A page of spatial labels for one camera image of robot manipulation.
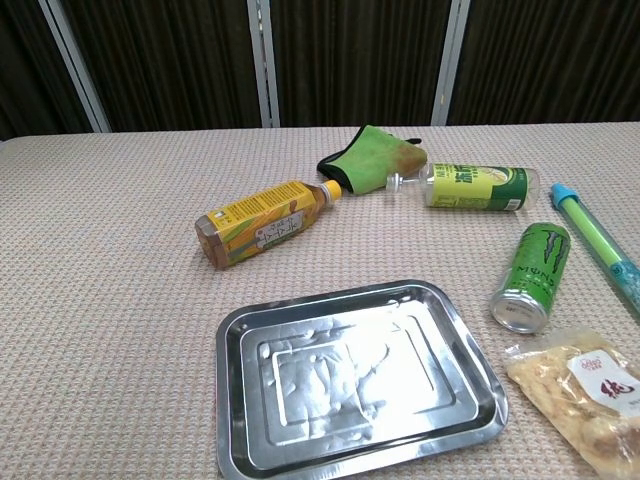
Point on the grey metal partition post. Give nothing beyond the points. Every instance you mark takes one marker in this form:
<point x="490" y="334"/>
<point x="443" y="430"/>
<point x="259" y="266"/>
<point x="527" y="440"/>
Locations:
<point x="451" y="62"/>
<point x="264" y="62"/>
<point x="75" y="65"/>

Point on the green tube with blue cap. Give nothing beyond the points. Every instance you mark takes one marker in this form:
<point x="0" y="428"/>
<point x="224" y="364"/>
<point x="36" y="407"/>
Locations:
<point x="595" y="235"/>

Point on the packaged snack bag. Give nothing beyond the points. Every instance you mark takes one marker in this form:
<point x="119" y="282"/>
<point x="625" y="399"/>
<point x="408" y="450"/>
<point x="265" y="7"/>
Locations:
<point x="560" y="377"/>

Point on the green label clear bottle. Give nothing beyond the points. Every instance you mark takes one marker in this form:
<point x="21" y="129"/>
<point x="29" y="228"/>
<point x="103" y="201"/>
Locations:
<point x="475" y="192"/>

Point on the silver metal tray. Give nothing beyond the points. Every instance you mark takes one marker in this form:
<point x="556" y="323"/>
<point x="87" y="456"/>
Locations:
<point x="350" y="380"/>

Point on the green cloth with black trim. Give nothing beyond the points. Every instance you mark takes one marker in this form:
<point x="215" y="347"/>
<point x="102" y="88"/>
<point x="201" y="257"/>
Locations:
<point x="372" y="160"/>

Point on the green Monster energy can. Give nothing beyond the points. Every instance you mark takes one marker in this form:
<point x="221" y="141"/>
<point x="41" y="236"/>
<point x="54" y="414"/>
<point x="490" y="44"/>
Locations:
<point x="535" y="275"/>

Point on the yellow label tea bottle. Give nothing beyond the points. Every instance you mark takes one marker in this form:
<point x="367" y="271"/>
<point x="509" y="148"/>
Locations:
<point x="260" y="225"/>

